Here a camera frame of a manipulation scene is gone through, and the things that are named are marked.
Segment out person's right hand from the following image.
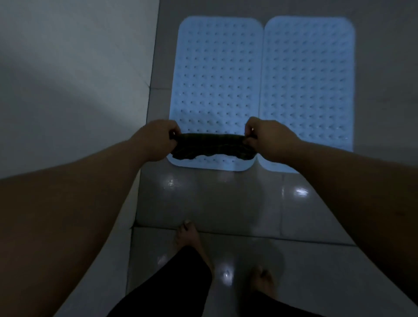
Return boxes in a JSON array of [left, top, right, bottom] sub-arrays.
[[244, 116, 304, 164]]

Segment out person's left hand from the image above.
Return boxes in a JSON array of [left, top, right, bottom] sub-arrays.
[[129, 119, 182, 163]]

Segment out dark striped cloth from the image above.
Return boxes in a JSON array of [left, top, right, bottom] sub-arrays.
[[170, 132, 257, 161]]

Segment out blue bath mat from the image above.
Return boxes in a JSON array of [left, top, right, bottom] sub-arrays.
[[256, 15, 357, 174], [166, 15, 264, 173]]

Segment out person's left forearm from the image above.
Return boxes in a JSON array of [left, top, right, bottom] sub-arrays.
[[0, 138, 154, 317]]

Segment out person's right forearm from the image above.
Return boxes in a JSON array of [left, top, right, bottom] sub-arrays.
[[293, 140, 418, 304]]

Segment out person's left foot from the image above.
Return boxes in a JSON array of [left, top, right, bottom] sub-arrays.
[[175, 219, 216, 278]]

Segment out person's foot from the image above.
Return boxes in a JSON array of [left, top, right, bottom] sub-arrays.
[[249, 265, 277, 296], [175, 219, 216, 278]]

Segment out person's right foot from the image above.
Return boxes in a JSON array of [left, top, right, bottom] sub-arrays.
[[249, 265, 277, 296]]

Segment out person's black trousers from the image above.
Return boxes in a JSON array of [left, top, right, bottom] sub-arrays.
[[108, 245, 324, 317]]

